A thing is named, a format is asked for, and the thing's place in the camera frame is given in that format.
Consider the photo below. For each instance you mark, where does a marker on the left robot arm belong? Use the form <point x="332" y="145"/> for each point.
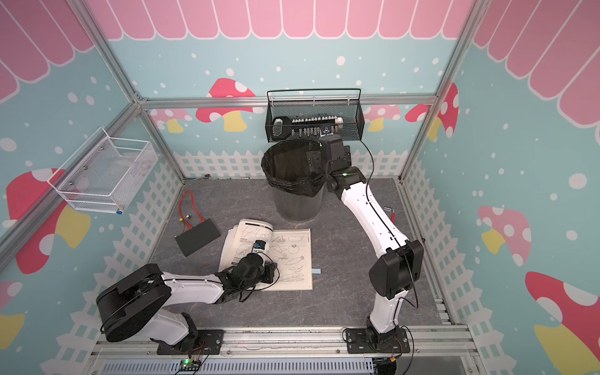
<point x="136" y="304"/>

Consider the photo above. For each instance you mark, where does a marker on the sketch tutorial book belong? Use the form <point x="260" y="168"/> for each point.
<point x="289" y="249"/>

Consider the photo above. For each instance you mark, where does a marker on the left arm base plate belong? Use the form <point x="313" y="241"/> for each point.
<point x="203" y="342"/>

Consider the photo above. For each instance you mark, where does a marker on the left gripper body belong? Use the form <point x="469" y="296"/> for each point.
<point x="265" y="275"/>

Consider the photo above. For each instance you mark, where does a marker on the black wire wall basket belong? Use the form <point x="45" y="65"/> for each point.
<point x="318" y="102"/>

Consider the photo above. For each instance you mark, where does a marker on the red handled hex key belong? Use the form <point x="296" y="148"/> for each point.
<point x="390" y="212"/>

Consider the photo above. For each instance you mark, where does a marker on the small circuit board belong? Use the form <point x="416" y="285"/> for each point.
<point x="190" y="365"/>

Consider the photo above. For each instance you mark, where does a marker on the black flat box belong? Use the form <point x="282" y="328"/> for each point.
<point x="199" y="236"/>

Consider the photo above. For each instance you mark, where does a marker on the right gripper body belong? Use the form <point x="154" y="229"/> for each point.
<point x="316" y="156"/>

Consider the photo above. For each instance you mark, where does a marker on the white wire wall basket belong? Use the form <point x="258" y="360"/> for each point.
<point x="105" y="173"/>

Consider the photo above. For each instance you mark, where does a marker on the mesh trash bin black bag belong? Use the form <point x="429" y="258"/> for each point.
<point x="297" y="191"/>

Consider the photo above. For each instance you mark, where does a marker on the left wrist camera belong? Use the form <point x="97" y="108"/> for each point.
<point x="259" y="246"/>

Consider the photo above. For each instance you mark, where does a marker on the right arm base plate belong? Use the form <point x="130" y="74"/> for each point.
<point x="367" y="340"/>

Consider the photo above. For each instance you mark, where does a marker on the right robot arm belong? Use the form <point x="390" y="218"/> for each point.
<point x="399" y="260"/>

